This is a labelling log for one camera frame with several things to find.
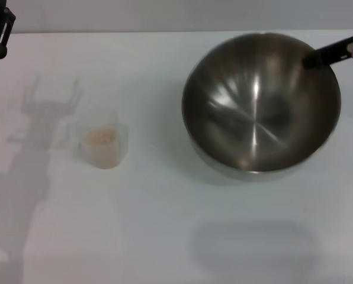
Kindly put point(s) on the clear plastic measuring cup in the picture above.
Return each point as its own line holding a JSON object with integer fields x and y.
{"x": 105, "y": 156}

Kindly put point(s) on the stainless steel mixing bowl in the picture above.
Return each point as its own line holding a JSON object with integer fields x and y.
{"x": 253, "y": 118}

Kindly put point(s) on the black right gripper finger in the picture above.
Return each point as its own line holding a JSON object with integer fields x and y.
{"x": 321, "y": 56}
{"x": 340, "y": 60}

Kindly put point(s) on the rice grains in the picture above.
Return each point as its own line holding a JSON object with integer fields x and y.
{"x": 101, "y": 136}

